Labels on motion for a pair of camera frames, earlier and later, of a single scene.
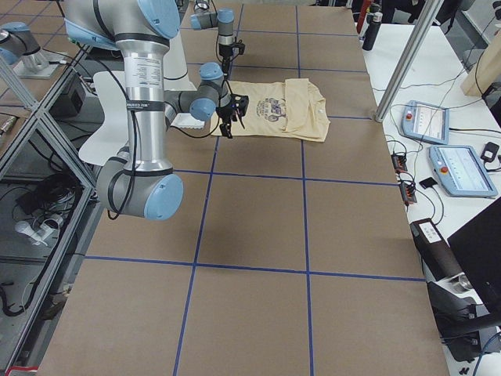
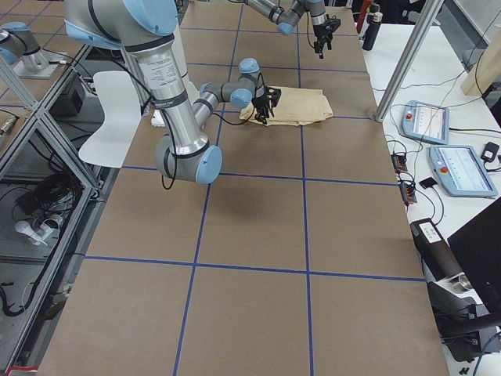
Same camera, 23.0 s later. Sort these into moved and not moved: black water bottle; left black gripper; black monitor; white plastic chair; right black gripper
Moved: right black gripper; left black gripper
Not moved: black water bottle; black monitor; white plastic chair
